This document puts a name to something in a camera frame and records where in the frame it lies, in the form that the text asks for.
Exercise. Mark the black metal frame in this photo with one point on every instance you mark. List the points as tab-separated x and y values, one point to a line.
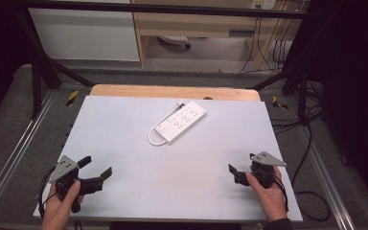
159	8

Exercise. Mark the white cabinet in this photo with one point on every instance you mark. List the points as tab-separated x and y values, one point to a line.
83	35

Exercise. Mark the aluminium floor rail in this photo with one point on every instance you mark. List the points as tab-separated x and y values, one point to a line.
19	140
324	179

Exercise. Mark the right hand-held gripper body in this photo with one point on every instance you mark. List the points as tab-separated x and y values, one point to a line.
264	172

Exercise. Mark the person's left hand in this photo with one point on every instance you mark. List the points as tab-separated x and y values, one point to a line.
60	209

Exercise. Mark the white chair base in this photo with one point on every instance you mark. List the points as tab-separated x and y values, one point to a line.
174	40

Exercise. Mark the light wooden desk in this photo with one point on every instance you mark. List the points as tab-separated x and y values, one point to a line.
198	24

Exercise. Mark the white power strip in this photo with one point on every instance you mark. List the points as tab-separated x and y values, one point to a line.
180	122

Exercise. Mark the white wall outlet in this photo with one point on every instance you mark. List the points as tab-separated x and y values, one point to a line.
263	4

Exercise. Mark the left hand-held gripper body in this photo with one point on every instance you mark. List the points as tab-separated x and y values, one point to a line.
66	179

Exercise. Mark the person's right hand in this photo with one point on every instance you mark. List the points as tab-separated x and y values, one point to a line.
270	198

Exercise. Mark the wooden table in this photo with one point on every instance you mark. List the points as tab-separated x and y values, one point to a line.
172	92

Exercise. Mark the yellow black tape marker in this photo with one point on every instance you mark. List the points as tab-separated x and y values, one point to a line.
278	103
72	98

